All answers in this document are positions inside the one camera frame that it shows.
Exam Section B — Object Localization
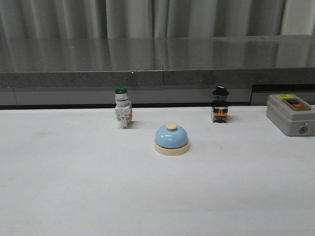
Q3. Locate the grey stone counter ledge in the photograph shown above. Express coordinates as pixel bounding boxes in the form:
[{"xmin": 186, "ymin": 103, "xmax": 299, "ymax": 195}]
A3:
[{"xmin": 0, "ymin": 35, "xmax": 315, "ymax": 108}]

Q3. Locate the grey push button switch box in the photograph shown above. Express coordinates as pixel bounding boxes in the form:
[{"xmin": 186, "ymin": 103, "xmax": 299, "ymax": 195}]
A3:
[{"xmin": 266, "ymin": 94, "xmax": 315, "ymax": 137}]

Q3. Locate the black selector switch orange body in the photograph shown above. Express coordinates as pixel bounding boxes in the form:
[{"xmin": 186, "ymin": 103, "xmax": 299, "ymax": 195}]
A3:
[{"xmin": 211, "ymin": 86, "xmax": 229, "ymax": 123}]

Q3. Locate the grey curtain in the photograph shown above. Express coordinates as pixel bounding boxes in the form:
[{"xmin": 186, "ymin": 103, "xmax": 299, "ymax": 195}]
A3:
[{"xmin": 0, "ymin": 0, "xmax": 315, "ymax": 39}]

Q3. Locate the green pushbutton switch white body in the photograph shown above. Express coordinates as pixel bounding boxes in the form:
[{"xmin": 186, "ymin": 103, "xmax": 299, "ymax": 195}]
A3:
[{"xmin": 115, "ymin": 87, "xmax": 132, "ymax": 129}]

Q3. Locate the blue call bell cream base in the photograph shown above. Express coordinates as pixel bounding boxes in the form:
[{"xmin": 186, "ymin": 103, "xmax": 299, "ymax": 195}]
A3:
[{"xmin": 154, "ymin": 122, "xmax": 189, "ymax": 156}]

